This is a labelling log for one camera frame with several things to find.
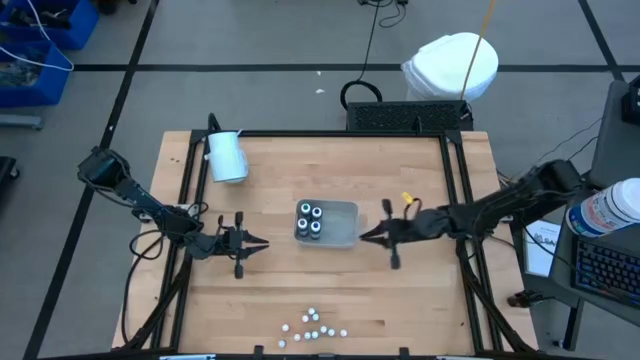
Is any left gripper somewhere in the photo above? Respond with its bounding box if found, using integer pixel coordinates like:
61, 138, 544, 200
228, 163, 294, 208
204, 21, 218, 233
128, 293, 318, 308
219, 211, 270, 280

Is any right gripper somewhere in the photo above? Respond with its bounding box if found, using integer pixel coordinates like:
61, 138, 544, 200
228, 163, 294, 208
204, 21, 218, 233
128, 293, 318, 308
359, 198, 454, 270

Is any grey plastic bin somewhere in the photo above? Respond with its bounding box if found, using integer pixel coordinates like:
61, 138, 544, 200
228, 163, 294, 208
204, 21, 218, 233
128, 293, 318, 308
293, 198, 361, 250

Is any black vented box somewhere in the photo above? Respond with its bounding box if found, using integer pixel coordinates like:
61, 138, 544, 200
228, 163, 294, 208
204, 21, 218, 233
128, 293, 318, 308
345, 99, 474, 134

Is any black floor clamp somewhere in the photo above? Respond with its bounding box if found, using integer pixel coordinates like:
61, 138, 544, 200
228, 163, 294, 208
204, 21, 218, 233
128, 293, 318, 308
507, 289, 557, 309

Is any white paper sheet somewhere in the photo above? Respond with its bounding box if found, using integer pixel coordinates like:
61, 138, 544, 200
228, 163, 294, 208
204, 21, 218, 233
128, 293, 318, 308
522, 218, 565, 279

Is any dark desk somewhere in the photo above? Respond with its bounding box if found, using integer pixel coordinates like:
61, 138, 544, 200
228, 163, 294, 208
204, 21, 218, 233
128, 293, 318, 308
547, 185, 640, 351

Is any white wipes canister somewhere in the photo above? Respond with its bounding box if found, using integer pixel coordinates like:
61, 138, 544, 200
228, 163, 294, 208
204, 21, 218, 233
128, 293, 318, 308
565, 177, 640, 239

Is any black backlit keyboard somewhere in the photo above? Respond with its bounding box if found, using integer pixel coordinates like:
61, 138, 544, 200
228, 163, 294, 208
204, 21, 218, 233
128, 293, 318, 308
571, 234, 640, 310

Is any grey side table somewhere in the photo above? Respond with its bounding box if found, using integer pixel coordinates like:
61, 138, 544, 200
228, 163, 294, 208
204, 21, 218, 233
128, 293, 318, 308
588, 78, 640, 190

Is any blue storage bin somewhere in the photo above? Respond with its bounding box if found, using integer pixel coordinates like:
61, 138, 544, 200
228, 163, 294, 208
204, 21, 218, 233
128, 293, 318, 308
0, 40, 75, 109
0, 0, 100, 51

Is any black chair base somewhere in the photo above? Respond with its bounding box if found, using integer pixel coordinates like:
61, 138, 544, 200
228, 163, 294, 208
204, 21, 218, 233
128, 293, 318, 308
0, 155, 21, 202

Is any grey metal bar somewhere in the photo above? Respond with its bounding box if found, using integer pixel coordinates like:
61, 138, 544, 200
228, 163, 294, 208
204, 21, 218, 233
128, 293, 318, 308
0, 114, 44, 131

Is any black aluminium table frame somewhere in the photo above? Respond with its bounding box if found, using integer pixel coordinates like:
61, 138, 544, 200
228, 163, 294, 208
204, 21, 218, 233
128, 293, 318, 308
119, 112, 536, 360

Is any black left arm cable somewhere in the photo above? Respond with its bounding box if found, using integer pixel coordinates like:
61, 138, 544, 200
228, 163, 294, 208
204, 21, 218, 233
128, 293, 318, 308
121, 223, 169, 346

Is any black coiled floor cable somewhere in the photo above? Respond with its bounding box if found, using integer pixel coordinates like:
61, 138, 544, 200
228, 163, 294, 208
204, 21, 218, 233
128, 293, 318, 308
339, 0, 384, 112

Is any yellow hanging cable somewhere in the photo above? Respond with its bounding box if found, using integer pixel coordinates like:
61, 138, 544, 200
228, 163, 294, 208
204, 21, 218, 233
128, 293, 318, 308
459, 0, 497, 101

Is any black cable bundle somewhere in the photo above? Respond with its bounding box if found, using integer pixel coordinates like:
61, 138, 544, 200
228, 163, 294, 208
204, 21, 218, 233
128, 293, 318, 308
357, 0, 410, 29

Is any white cable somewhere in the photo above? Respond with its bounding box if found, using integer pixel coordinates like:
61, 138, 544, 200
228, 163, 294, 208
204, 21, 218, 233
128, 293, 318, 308
0, 0, 75, 73

